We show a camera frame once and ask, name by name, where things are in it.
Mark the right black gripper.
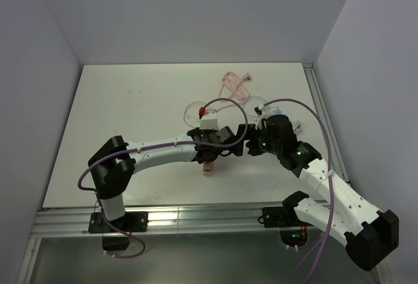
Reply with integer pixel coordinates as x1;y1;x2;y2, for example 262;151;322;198
228;123;281;156

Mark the light blue charger plug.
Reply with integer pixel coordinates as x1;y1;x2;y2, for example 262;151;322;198
272;108;282;115

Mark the pink power strip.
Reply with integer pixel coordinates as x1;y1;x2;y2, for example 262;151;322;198
202;162;215;176

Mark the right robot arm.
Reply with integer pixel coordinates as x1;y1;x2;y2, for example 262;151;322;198
246;114;399;271

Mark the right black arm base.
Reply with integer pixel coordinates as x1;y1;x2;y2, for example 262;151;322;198
257;206;315;249

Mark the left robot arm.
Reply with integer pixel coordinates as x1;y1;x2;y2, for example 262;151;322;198
88;124;249;231

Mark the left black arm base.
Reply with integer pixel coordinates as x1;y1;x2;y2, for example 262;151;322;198
88;211;148;254

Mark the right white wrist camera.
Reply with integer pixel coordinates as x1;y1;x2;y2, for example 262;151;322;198
254;104;273;129

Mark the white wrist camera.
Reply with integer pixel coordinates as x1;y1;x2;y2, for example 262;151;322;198
254;104;273;129
199;108;219;131

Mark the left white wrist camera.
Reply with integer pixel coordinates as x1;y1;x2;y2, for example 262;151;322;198
199;108;219;131

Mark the pink power strip cord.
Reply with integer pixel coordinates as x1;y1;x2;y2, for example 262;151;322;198
212;71;254;115

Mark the thin pink charging cable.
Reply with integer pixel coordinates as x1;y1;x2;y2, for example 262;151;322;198
184;101;205;127

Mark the aluminium front rail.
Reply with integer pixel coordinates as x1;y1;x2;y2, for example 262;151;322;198
30;202;281;238

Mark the aluminium side rail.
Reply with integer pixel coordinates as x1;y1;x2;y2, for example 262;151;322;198
302;63;350;185

